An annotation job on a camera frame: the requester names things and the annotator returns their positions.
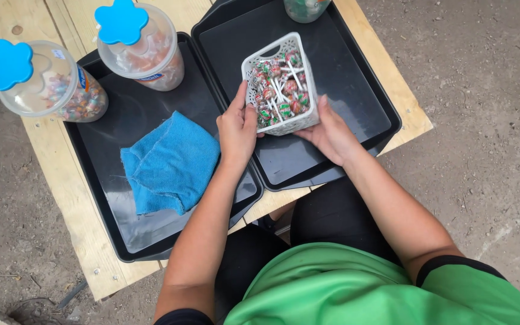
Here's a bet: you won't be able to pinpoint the person's left hand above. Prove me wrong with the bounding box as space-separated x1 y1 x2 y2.
216 80 265 165

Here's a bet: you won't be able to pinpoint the person's right hand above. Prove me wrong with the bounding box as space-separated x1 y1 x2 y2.
293 94 362 167

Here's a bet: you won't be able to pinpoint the white perforated plastic basket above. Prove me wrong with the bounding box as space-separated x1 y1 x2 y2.
241 32 320 137

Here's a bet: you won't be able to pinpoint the black plastic tray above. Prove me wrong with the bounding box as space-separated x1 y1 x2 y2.
191 0 402 192
63 32 265 263

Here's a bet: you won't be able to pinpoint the heap of wrapped lollipops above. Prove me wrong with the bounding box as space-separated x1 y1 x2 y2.
250 50 310 128

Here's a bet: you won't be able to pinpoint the blue microfibre cloth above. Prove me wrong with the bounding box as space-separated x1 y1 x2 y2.
120 110 221 216

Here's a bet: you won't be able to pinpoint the black trousers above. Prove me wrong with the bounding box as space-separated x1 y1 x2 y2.
214 176 401 323

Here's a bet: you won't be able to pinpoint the clear jar of pink candies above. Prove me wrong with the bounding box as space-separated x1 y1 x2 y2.
97 3 186 92

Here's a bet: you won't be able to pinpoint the clear jar of green candies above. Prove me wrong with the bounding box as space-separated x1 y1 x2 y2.
283 0 332 24

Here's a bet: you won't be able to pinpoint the green shirt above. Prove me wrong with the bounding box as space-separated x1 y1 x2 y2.
154 242 520 325

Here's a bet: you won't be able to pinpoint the blue flower-shaped jar lid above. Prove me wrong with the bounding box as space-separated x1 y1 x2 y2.
0 39 34 92
94 0 149 46

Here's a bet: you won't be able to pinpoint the clear jar of colourful candies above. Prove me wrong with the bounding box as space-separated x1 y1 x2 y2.
0 40 109 123

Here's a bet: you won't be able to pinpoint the wooden plank table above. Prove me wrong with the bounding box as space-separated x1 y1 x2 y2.
0 0 434 302

